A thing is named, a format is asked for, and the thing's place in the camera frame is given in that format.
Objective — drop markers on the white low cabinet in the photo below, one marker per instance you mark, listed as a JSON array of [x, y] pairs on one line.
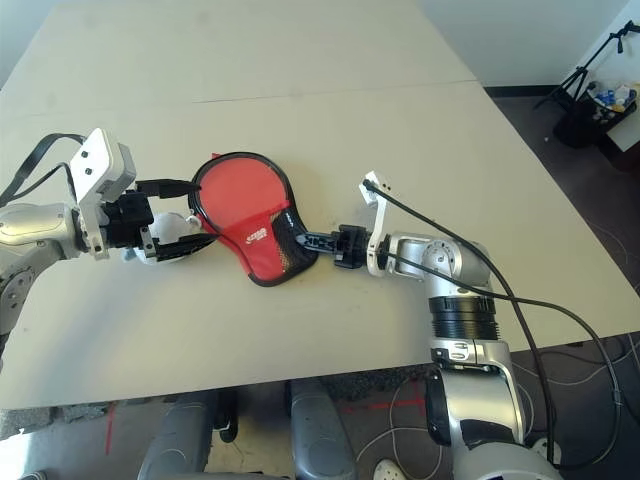
[[627, 130]]

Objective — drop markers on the white power strip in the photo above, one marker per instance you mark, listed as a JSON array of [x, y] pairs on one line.
[[387, 469]]

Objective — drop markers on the grey left robot leg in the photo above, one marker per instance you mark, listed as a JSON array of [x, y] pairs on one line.
[[175, 440]]

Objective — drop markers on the grey robot leg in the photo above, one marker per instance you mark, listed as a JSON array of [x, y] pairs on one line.
[[175, 440], [320, 435]]

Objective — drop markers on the red black paddle case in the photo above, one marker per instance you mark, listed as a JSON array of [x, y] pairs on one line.
[[260, 235]]

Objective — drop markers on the red floor tape cross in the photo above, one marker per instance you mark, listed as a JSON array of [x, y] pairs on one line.
[[415, 401]]

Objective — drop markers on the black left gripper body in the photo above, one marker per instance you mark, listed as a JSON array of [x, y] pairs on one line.
[[127, 220]]

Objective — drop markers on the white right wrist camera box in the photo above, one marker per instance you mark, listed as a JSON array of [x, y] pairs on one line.
[[376, 187]]

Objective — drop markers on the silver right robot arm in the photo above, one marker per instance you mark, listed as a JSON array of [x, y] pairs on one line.
[[450, 260]]

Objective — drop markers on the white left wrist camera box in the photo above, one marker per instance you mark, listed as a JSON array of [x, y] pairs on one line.
[[92, 160]]

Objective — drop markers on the grey right robot leg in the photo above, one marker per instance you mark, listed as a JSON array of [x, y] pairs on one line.
[[320, 435]]

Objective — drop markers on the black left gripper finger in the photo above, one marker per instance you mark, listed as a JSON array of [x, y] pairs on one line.
[[170, 187], [182, 247]]

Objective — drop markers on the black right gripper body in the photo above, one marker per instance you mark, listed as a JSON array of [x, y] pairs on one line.
[[355, 247]]

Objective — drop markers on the black bin with bottles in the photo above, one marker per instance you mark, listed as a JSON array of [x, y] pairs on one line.
[[575, 125]]

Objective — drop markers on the red floor tape strip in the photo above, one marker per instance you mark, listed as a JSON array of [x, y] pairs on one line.
[[110, 430]]

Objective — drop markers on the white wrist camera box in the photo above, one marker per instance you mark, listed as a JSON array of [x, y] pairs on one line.
[[376, 187], [92, 160]]

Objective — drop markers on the red ping-pong paddle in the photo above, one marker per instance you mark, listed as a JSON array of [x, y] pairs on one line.
[[230, 195]]

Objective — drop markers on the black tripod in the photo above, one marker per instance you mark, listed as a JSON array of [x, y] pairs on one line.
[[575, 80]]

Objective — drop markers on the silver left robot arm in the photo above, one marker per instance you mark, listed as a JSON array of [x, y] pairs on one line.
[[35, 225]]

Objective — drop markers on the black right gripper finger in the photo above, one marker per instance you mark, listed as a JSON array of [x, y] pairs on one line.
[[320, 242]]

